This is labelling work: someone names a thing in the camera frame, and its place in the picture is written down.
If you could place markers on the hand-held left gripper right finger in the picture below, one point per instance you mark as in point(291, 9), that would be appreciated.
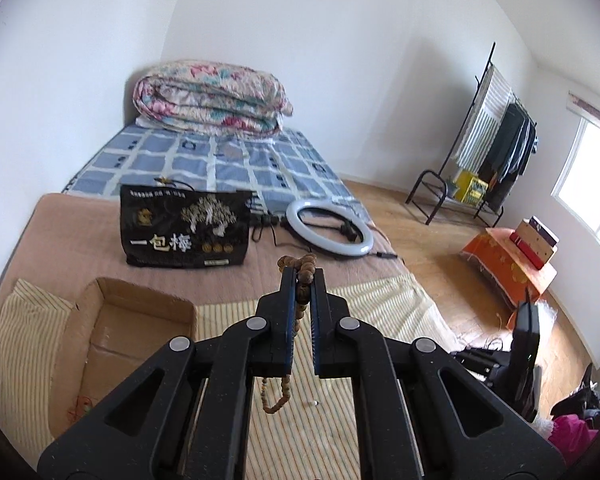
point(317, 310)

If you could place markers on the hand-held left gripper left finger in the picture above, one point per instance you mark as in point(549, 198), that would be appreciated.
point(290, 310)

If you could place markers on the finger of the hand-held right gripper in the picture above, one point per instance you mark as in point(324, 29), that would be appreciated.
point(533, 332)
point(520, 332)

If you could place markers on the cardboard box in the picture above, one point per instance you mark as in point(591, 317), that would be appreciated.
point(130, 320)

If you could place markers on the dark cloth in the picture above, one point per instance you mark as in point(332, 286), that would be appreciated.
point(580, 395)

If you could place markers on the yellow striped cloth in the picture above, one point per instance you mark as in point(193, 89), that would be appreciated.
point(380, 305)

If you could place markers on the orange cloth covered table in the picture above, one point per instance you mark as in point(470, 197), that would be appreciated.
point(500, 260)

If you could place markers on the pink cloth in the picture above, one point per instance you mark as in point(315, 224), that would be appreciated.
point(575, 440)

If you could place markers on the boxes on orange table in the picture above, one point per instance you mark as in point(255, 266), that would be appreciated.
point(532, 245)

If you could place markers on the black power strip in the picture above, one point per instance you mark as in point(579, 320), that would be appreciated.
point(267, 220)

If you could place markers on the black snack bag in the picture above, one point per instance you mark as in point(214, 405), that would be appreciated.
point(180, 230)

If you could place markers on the yellow crate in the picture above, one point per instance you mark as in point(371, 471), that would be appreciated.
point(470, 187)

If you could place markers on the window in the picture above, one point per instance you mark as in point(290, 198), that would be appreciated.
point(590, 180)

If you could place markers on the dark hanging clothes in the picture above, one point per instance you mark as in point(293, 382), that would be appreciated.
point(510, 145)

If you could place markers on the blue checked bed sheet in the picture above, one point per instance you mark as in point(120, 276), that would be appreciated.
point(180, 155)

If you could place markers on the striped hanging towel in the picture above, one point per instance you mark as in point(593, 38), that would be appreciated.
point(480, 125)

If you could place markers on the folded floral quilt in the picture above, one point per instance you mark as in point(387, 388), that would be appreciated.
point(210, 95)

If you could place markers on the black metal clothes rack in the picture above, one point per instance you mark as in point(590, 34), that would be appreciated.
point(493, 55)

